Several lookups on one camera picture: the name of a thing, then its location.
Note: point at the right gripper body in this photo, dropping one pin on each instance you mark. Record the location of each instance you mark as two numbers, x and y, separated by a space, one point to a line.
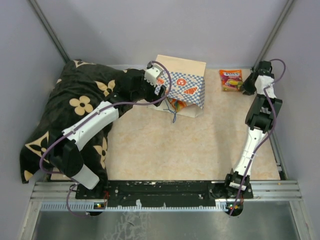
248 86

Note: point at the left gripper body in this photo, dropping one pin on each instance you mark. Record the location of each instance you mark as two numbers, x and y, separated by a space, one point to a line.
146 91

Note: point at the checkered paper bag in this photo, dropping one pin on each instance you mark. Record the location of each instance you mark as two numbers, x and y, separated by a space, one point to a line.
188 84

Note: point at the orange candy bag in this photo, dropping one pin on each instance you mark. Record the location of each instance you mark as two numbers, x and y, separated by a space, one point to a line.
177 104
231 80

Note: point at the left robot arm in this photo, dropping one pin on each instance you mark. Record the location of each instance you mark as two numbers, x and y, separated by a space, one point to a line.
79 150

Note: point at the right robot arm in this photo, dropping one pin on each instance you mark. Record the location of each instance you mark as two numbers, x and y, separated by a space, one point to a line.
261 120

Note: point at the black floral pillow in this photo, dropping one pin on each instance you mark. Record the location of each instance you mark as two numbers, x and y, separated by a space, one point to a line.
79 90

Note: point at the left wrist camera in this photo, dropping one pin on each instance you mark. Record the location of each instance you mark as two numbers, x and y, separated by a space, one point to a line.
152 73

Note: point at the blue bag string handle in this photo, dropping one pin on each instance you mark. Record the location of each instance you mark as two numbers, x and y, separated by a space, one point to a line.
169 108

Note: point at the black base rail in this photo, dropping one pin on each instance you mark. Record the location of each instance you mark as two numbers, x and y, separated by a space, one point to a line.
148 194

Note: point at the aluminium frame rail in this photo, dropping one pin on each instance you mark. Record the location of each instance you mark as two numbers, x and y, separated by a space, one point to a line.
60 196

